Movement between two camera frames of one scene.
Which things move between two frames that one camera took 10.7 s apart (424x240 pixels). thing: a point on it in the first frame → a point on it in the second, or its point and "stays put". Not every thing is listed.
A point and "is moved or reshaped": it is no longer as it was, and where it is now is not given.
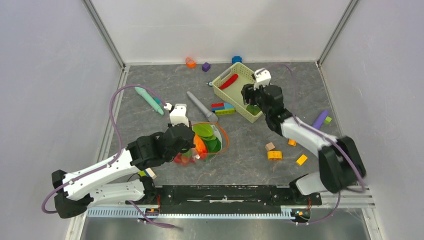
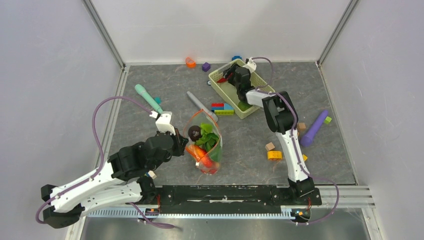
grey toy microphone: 211,117 stays put
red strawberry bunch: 184,160 → 208,166
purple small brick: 206,67 stays put
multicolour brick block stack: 223,108 stays put
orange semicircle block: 190,63 stays put
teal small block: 157,100 stays put
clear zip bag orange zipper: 210,139 is moved or reshaped
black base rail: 228,198 stays put
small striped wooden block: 148,172 stays put
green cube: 327,120 stays put
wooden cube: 269,146 stays put
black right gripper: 248,91 → 230,70
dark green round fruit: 254,109 → 244,105
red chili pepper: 229,81 is moved or reshaped
